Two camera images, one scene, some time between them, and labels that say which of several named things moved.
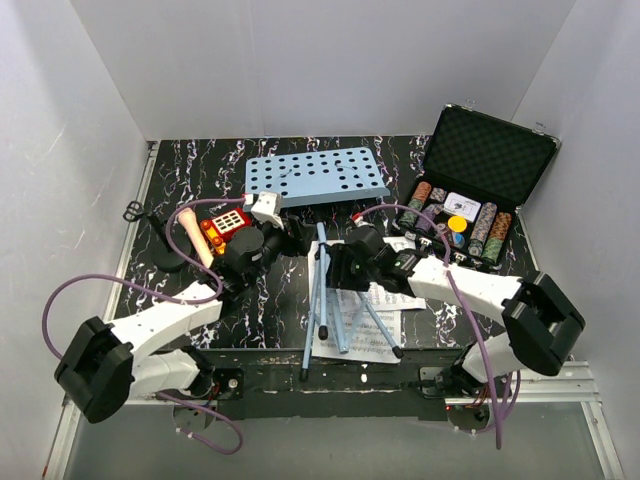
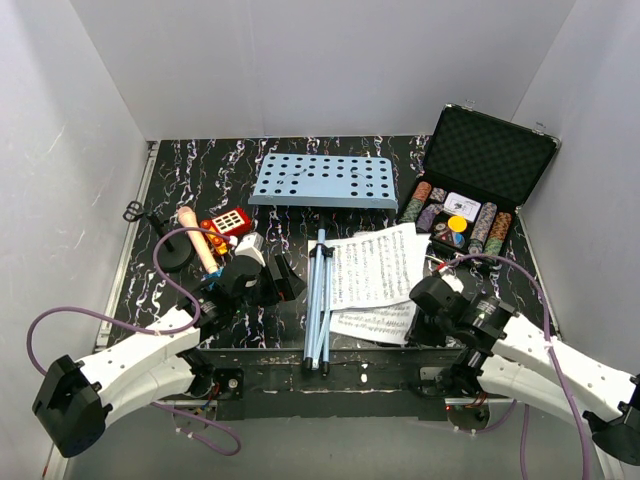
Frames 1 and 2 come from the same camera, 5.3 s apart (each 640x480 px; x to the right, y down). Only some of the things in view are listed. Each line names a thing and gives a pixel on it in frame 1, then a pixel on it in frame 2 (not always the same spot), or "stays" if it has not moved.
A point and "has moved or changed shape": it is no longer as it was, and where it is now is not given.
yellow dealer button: [457, 223] stays
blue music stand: [321, 178] has moved or changed shape
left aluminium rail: [133, 229] stays
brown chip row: [501, 225] stays
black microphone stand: [162, 258] stays
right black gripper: [340, 257] to [420, 336]
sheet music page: [365, 342] has moved or changed shape
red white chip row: [422, 191] stays
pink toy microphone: [188, 219] stays
